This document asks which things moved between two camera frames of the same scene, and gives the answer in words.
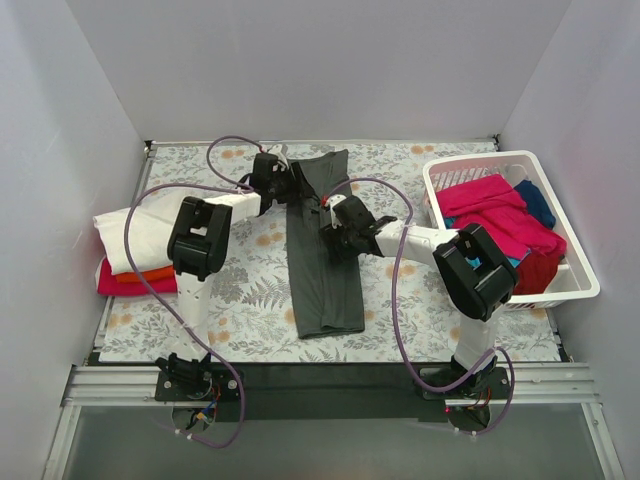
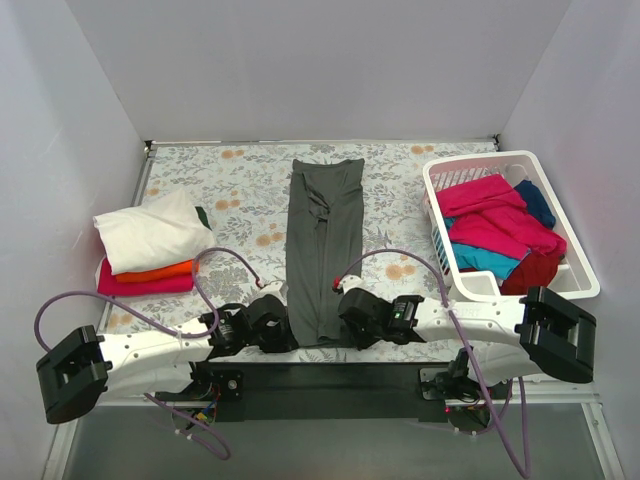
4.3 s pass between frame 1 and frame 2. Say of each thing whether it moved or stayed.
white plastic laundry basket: stayed
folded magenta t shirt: stayed
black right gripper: moved
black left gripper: moved
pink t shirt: stayed
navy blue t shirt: stayed
